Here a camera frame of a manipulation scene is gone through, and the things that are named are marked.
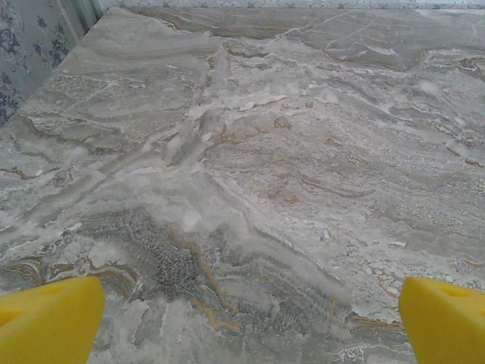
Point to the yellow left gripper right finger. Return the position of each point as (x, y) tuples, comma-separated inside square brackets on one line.
[(447, 326)]

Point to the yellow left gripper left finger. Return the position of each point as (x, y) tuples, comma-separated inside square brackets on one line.
[(45, 326)]

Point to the aluminium frame post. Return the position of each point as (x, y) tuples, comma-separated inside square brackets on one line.
[(85, 15)]

